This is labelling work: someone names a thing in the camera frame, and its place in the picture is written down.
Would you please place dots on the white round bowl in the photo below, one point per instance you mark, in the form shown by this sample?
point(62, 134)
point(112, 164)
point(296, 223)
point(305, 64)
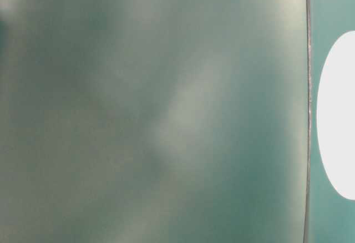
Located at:
point(335, 115)

